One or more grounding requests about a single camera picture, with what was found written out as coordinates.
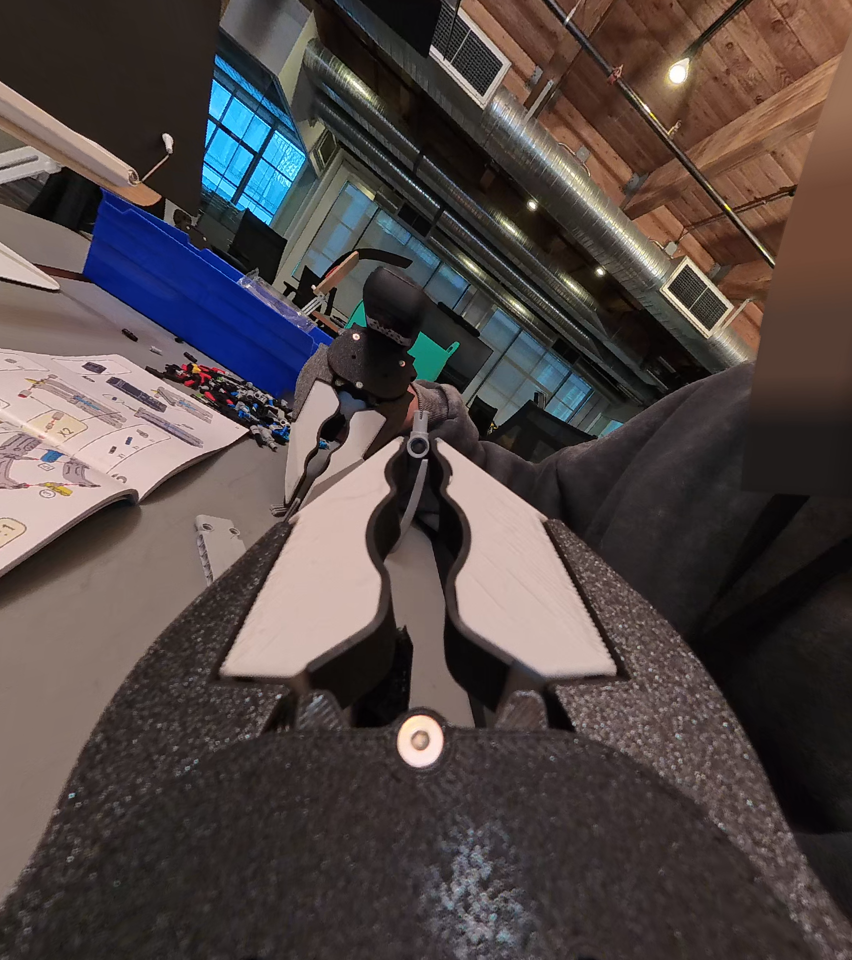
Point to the hanging spot light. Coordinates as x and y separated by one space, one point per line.
677 73

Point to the blue plastic bin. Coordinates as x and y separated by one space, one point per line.
193 292

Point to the white instruction booklet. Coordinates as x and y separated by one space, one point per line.
58 450

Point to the black divider panel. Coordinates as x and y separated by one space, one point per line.
96 75

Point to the person's right forearm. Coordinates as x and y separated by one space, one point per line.
445 412

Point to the white air vent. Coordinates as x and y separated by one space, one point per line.
696 296
471 52

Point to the silver air duct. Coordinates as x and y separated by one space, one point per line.
583 187

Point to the grey flat panel with holes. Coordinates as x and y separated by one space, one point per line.
216 536

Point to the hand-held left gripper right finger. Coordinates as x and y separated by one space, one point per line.
527 592

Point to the pile of small colourful pieces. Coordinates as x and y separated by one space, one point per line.
231 390

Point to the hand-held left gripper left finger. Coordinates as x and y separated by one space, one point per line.
306 592

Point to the small grey connector piece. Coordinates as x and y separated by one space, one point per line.
417 448

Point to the person's grey sweater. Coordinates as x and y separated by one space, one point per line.
696 562

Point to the black and wood curved lamp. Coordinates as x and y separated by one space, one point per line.
355 268

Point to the green tote bag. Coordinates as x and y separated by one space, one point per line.
433 356

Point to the clear plastic bag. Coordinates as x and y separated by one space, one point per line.
276 289

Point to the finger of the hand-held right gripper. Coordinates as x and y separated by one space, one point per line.
366 431
306 435

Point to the large grid window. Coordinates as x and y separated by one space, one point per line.
246 157

